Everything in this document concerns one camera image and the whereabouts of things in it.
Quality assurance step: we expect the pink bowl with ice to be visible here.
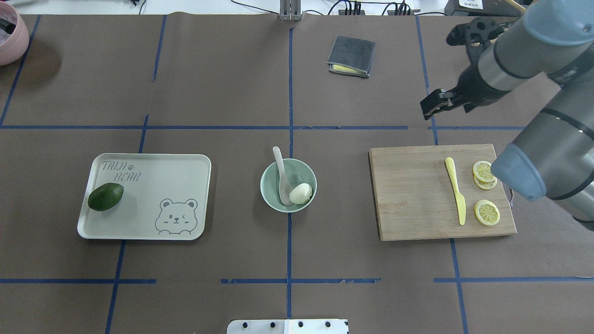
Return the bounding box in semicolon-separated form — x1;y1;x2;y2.
0;2;29;66

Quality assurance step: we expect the bamboo cutting board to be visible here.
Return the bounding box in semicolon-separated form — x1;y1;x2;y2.
369;144;517;241

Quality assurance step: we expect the light green bowl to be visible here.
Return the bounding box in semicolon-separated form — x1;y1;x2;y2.
259;158;317;213

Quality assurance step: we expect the white bear tray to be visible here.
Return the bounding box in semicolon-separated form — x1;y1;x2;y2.
77;154;212;240

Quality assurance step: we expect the lower back lemon slice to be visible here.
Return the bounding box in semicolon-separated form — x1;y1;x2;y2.
473;177;498;190

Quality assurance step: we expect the upper lemon slice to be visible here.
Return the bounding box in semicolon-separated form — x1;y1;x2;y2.
472;161;497;183

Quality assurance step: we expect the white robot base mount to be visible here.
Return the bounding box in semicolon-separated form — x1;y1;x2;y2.
226;318;349;334

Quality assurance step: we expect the yellow plastic knife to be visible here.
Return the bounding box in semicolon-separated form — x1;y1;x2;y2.
444;157;466;226

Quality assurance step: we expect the wooden mug tree stand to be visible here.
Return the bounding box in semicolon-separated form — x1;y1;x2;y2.
505;0;529;15

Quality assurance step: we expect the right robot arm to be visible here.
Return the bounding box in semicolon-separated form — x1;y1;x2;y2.
420;0;594;230

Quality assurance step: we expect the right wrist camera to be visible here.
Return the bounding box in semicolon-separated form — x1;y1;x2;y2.
445;17;513;64

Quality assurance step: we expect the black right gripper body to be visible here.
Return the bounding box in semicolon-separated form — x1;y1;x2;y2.
445;65;510;113

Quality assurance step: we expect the aluminium frame post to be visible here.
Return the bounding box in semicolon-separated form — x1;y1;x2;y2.
279;0;303;21

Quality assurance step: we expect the yellow sponge cloth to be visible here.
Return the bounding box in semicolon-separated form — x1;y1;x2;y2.
329;64;368;77

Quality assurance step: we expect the beige spoon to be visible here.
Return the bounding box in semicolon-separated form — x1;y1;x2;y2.
273;146;293;206

